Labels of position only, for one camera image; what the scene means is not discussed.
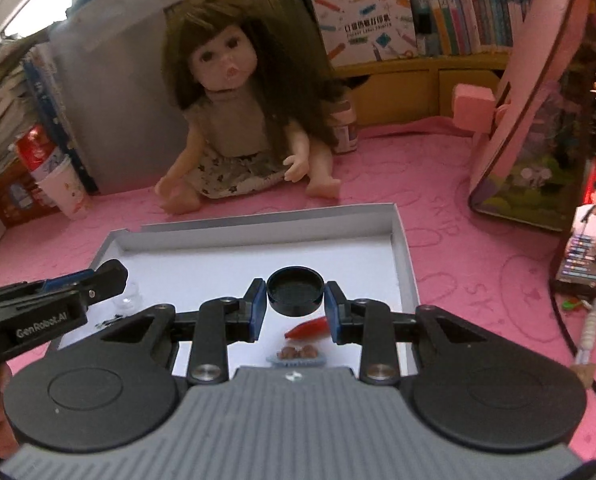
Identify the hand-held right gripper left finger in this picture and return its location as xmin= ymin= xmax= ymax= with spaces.
xmin=100 ymin=277 xmax=268 ymax=387

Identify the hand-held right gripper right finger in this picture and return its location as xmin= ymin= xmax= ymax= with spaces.
xmin=324 ymin=280 xmax=490 ymax=387

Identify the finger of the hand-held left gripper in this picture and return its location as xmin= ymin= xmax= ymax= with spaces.
xmin=40 ymin=268 xmax=99 ymax=292
xmin=80 ymin=259 xmax=129 ymax=306

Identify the pointed red plastic tube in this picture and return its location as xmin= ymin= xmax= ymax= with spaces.
xmin=284 ymin=316 xmax=332 ymax=340

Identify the black bottle cap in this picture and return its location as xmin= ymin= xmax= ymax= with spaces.
xmin=267 ymin=266 xmax=325 ymax=317

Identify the shallow white cardboard box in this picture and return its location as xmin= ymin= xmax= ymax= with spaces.
xmin=48 ymin=203 xmax=420 ymax=379

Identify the blue plastic clip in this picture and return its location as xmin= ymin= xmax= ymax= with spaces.
xmin=266 ymin=352 xmax=329 ymax=368

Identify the white paper cup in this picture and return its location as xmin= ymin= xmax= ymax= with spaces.
xmin=30 ymin=155 xmax=92 ymax=221

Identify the small labelled bottle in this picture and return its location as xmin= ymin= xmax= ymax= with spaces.
xmin=328 ymin=92 xmax=359 ymax=155

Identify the long-haired doll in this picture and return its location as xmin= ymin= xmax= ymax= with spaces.
xmin=154 ymin=0 xmax=359 ymax=215

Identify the grey cardboard board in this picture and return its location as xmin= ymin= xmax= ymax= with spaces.
xmin=48 ymin=0 xmax=200 ymax=196

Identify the stack of worn books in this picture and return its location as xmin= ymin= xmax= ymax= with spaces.
xmin=0 ymin=35 xmax=54 ymax=177

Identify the smartphone with lit screen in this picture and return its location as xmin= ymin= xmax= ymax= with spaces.
xmin=549 ymin=67 xmax=596 ymax=299

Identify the colourful printed cardboard box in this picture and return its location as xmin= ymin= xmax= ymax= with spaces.
xmin=311 ymin=0 xmax=419 ymax=68

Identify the row of upright books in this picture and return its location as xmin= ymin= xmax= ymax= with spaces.
xmin=198 ymin=0 xmax=545 ymax=59

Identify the white braided cord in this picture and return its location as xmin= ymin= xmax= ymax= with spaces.
xmin=572 ymin=297 xmax=596 ymax=389

